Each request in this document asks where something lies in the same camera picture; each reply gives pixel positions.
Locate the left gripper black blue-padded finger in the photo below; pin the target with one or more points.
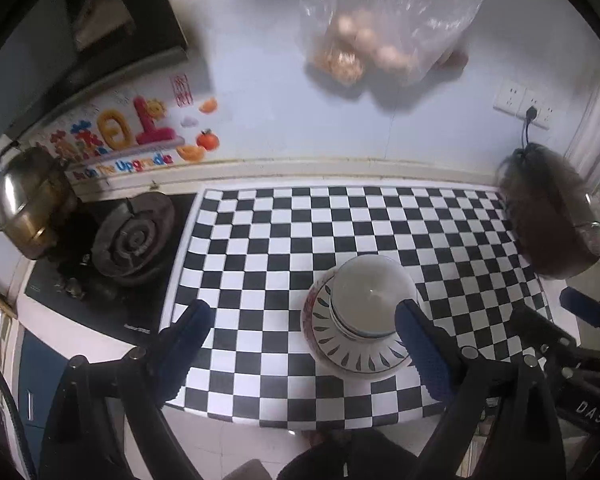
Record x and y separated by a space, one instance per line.
525 440
79 440

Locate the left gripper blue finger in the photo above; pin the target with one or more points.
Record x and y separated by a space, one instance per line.
580 305

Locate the patterned ceramic bowl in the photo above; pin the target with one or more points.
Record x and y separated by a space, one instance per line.
345 355

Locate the black rice cooker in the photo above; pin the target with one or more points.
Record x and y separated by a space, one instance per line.
550 211

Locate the blue cabinet door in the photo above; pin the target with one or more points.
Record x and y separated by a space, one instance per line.
40 372

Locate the black gas stove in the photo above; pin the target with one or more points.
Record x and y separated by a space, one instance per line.
112 266

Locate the checkered black white mat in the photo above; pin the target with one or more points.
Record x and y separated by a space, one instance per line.
304 281

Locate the metal kettle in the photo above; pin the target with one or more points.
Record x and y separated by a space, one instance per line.
36 198

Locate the plastic bag with eggs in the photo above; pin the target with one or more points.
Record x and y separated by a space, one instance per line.
403 38

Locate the black range hood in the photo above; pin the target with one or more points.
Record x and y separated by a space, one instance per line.
54 53

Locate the white wall socket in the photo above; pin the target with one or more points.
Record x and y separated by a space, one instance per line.
515 99

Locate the colourful wall sticker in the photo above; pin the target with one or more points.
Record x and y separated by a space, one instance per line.
151 124

